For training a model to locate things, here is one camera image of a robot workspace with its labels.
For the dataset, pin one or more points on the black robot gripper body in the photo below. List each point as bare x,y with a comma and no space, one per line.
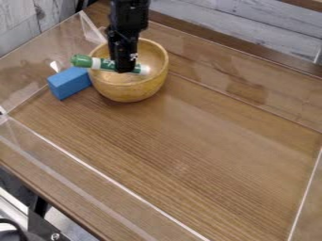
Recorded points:
128,19

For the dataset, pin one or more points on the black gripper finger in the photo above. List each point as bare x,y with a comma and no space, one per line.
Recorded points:
125,55
109,42

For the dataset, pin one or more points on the green white dry-erase marker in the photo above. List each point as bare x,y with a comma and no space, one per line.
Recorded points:
104,64

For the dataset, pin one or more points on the brown wooden bowl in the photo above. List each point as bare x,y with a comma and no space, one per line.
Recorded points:
125,87

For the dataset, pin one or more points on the blue rectangular block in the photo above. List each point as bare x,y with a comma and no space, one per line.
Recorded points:
68,82

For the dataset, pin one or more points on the black table leg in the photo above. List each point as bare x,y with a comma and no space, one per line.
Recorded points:
40,206

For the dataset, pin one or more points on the clear acrylic corner bracket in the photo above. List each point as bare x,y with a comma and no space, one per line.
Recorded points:
92,33

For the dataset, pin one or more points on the clear acrylic tray wall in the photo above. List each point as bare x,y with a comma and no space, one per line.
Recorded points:
107,208

